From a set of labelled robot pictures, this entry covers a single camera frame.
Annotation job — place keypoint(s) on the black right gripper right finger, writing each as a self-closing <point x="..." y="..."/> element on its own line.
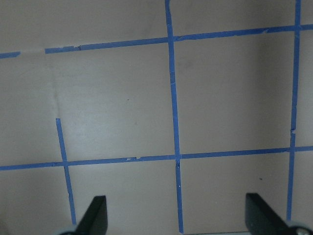
<point x="261" y="219"/>

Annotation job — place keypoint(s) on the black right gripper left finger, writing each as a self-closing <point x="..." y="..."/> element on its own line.
<point x="95" y="219"/>

